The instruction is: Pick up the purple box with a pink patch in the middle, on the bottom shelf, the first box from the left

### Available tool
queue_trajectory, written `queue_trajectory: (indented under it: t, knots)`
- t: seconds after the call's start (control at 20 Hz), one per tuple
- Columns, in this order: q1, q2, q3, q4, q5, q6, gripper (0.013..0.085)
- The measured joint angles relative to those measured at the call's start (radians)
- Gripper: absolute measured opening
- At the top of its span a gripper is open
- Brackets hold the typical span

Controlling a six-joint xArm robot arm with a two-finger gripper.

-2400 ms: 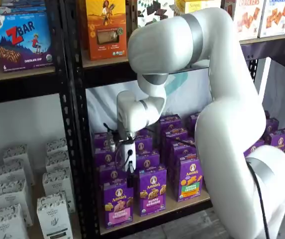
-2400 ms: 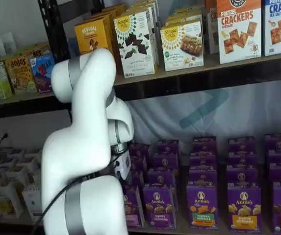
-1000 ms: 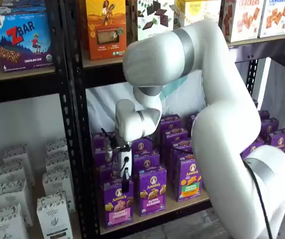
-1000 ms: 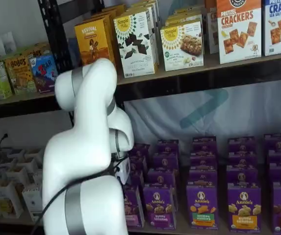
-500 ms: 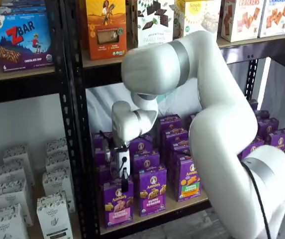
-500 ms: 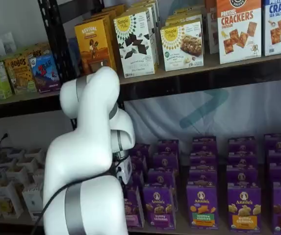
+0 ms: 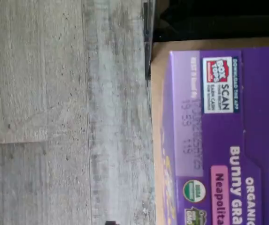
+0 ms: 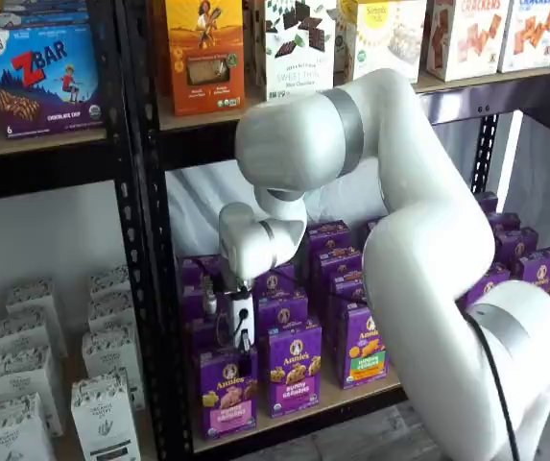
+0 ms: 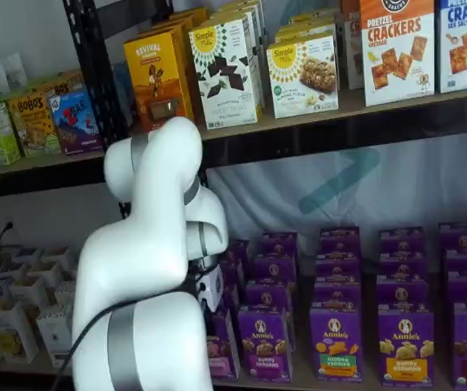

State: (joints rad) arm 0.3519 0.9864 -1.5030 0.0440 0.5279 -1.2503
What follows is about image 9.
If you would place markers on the white backdrop teal logo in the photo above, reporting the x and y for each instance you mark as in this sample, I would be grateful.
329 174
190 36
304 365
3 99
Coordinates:
420 183

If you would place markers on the Simple Mills sweet thins box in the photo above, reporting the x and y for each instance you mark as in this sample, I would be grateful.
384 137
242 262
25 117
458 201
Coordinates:
237 11
225 81
245 3

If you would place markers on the Annie's box green patch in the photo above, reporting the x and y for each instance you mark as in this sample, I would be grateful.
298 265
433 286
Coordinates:
335 338
339 240
337 293
337 266

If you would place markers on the black wall plug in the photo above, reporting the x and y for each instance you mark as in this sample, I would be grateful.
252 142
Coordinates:
8 228

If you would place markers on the white cheddar pretzel crackers box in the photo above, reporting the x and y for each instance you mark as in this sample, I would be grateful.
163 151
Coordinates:
398 53

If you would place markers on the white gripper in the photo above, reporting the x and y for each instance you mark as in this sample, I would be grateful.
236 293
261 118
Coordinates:
212 287

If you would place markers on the pale blue snack box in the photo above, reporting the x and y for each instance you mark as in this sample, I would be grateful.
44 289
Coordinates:
123 93

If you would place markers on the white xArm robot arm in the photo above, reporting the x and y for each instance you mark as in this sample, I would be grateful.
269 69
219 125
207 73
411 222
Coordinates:
143 244

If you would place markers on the Annie's box orange patch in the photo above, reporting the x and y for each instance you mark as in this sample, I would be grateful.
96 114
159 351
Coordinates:
402 264
402 240
402 293
406 346

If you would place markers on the orange pretzel snack box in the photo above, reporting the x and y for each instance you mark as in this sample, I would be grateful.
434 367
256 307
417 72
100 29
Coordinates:
352 45

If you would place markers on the black metal shelf rack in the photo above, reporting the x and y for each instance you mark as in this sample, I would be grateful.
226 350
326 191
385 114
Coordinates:
339 138
33 182

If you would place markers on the blue Zbar box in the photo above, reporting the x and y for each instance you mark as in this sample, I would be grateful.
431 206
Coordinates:
76 122

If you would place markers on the orange Bobo's box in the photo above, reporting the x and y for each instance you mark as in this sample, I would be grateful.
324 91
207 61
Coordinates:
31 126
64 83

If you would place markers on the orange Revival box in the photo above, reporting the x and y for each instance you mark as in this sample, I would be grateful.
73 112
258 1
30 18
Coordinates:
176 25
155 77
192 14

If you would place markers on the white snack box yellow print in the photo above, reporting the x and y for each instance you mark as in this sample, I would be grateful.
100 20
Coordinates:
13 330

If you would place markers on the Simple Mills bar box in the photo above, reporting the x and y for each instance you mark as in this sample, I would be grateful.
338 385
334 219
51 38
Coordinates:
302 77
306 32
310 19

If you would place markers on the purple Annie's box pink patch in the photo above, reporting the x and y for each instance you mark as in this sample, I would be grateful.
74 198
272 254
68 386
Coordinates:
239 250
221 350

